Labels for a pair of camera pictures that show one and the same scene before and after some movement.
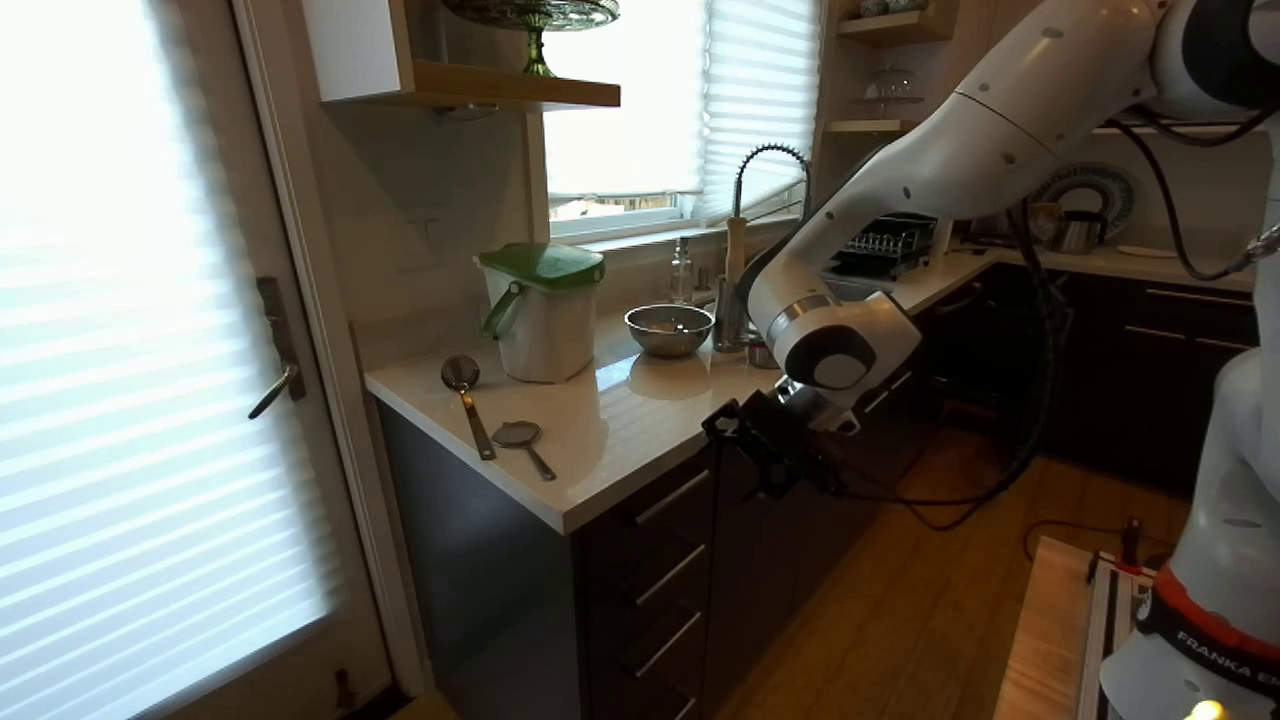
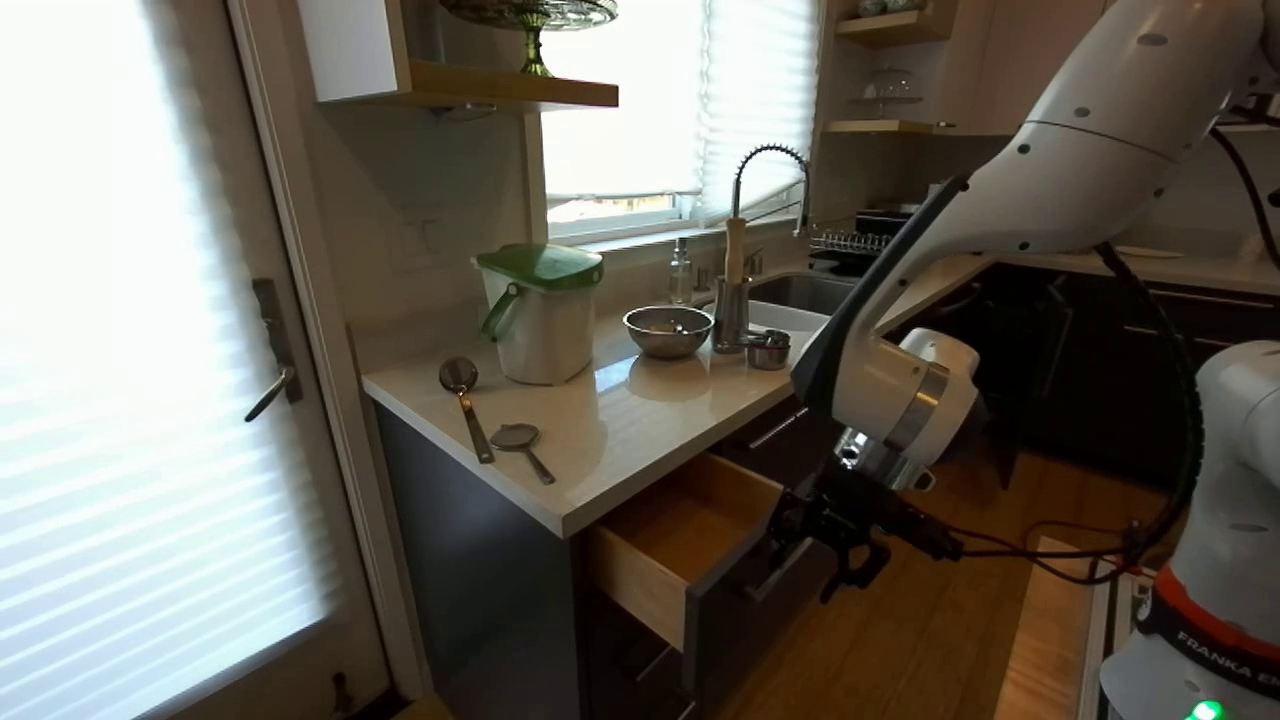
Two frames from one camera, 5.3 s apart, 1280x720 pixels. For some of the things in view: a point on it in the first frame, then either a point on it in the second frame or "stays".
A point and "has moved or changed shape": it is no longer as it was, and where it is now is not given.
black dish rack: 886,247 stays
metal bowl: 670,331 stays
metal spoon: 523,434 stays
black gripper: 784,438 to 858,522
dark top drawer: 661,518 has moved or changed shape
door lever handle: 291,380 stays
